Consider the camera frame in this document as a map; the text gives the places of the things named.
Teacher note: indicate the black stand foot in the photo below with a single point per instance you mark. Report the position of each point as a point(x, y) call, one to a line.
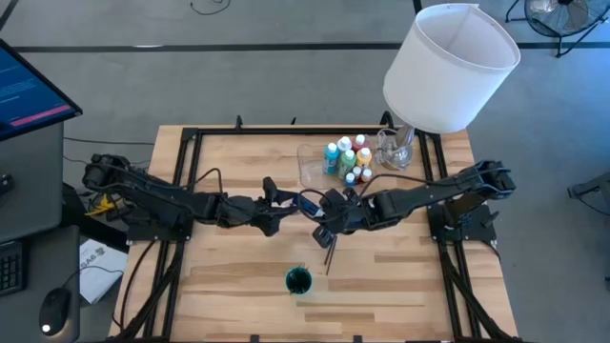
point(588, 188)

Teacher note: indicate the green paint bottle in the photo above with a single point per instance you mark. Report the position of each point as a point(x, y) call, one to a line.
point(346, 164)

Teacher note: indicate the yellow paint bottle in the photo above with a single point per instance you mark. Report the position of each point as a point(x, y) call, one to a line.
point(363, 157)

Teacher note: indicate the teal plastic cup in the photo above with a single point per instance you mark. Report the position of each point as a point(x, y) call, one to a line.
point(289, 285)

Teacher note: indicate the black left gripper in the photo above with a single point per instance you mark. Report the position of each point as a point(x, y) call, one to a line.
point(271, 209)

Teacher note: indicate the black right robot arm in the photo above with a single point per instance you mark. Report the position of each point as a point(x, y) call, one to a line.
point(429, 190)

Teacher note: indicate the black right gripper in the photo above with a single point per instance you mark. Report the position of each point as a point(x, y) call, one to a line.
point(343, 214)

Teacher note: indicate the white paint bottle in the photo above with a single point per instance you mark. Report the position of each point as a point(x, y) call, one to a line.
point(344, 143)

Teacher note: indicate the computer monitor blue screen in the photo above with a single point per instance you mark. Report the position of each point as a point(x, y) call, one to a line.
point(28, 95)

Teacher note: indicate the black computer mouse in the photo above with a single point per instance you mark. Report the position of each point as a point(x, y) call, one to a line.
point(54, 309)

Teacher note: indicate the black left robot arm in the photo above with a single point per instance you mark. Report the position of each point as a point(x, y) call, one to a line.
point(157, 195)

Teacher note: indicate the dark grey desk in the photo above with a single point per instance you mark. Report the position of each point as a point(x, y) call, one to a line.
point(57, 257)

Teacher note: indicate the black floor fan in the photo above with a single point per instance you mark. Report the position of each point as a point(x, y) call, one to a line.
point(562, 16)

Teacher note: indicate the clear plastic bin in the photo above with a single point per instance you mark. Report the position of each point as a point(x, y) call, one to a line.
point(310, 176)

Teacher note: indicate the black keyboard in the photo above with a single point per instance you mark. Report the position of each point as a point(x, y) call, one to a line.
point(9, 267)

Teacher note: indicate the white paper booklet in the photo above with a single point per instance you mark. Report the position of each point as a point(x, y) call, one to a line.
point(100, 271)

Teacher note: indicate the red paint bottle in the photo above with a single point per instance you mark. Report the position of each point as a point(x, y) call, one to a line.
point(359, 142)

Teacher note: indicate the small ochre paint bottle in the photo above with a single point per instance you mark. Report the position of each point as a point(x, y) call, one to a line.
point(366, 175)

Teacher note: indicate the turquoise paint bottle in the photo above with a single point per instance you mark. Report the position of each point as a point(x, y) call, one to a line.
point(330, 159)

